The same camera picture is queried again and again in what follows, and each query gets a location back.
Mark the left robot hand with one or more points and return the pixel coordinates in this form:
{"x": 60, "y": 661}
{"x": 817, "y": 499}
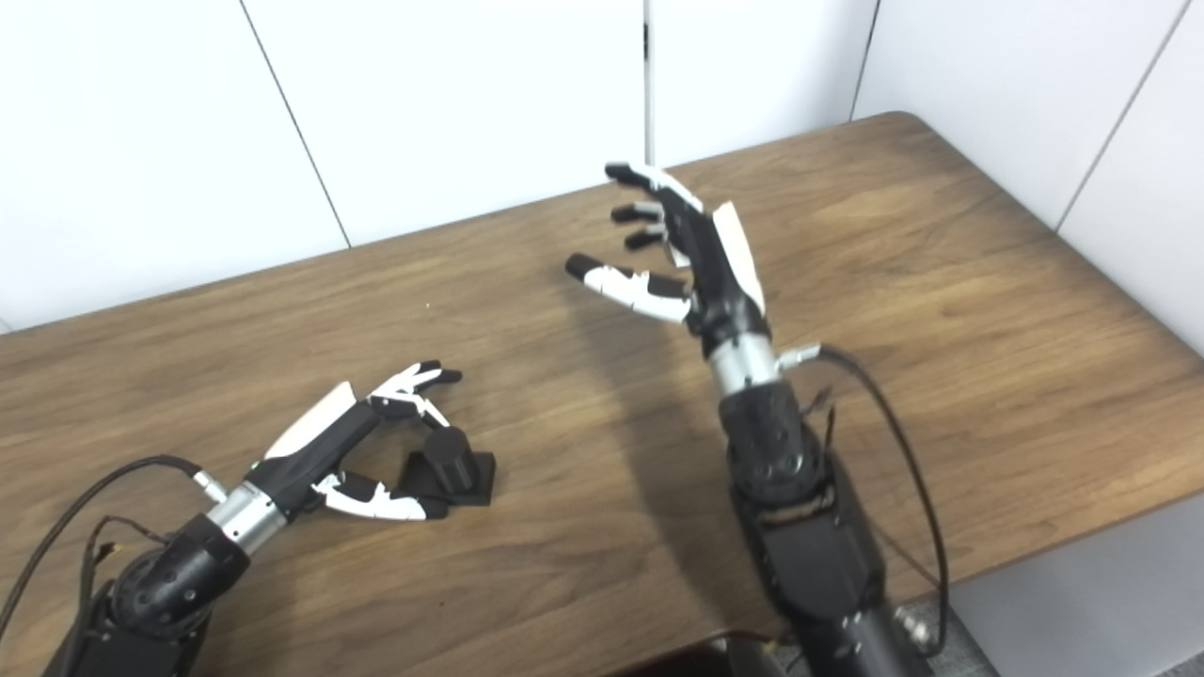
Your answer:
{"x": 315, "y": 442}

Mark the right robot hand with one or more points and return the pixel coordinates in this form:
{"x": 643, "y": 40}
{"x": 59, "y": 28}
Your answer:
{"x": 724, "y": 282}

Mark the black peg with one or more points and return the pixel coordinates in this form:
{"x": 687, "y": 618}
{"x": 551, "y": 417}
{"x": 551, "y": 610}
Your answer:
{"x": 450, "y": 461}

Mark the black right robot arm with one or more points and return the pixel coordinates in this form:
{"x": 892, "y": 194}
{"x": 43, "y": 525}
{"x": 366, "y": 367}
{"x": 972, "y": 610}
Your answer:
{"x": 809, "y": 545}

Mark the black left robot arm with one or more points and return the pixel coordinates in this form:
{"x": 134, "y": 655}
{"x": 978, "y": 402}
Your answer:
{"x": 169, "y": 583}

